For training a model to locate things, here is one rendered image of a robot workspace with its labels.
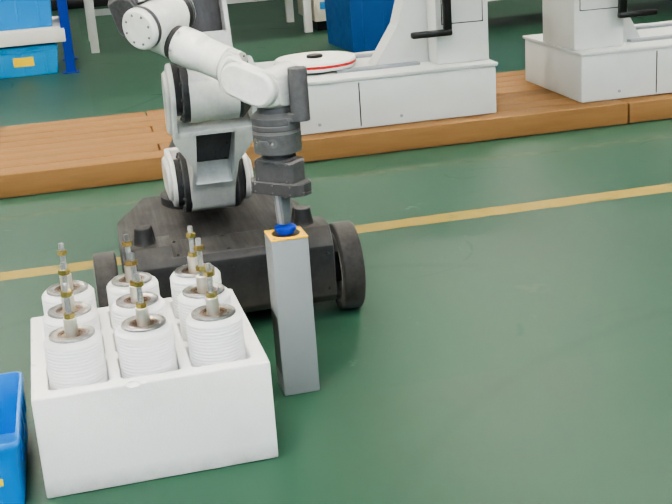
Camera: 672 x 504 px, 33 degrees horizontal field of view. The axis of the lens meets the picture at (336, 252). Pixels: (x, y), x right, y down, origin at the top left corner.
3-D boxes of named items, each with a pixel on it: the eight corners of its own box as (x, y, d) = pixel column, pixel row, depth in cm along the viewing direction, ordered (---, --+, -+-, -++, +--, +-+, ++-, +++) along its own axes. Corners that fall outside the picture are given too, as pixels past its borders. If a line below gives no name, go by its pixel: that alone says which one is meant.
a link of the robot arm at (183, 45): (209, 90, 208) (124, 52, 214) (240, 71, 216) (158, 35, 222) (214, 37, 202) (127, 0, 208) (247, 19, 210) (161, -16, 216)
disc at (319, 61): (267, 65, 436) (266, 53, 434) (345, 57, 442) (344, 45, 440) (282, 77, 407) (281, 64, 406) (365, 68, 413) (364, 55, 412)
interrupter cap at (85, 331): (99, 339, 188) (98, 335, 188) (52, 348, 186) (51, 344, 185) (91, 324, 195) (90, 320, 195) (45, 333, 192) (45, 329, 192)
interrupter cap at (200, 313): (195, 326, 191) (194, 322, 191) (187, 311, 198) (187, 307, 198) (239, 318, 193) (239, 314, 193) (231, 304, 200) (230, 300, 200)
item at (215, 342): (201, 426, 195) (190, 327, 190) (192, 403, 204) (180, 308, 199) (256, 416, 198) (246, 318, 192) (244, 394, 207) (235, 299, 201)
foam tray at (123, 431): (43, 403, 225) (30, 317, 220) (240, 370, 234) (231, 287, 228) (47, 499, 189) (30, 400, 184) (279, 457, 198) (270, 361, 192)
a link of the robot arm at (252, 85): (267, 114, 202) (205, 86, 206) (292, 104, 209) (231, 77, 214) (275, 80, 199) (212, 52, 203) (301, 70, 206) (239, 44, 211)
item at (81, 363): (120, 438, 193) (106, 338, 188) (62, 451, 190) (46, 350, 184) (109, 415, 202) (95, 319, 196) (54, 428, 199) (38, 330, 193)
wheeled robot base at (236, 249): (106, 254, 306) (89, 131, 296) (297, 229, 316) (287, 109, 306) (118, 341, 247) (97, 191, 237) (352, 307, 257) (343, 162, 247)
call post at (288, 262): (277, 382, 227) (263, 231, 218) (311, 376, 229) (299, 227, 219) (284, 396, 221) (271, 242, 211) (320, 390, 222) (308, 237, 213)
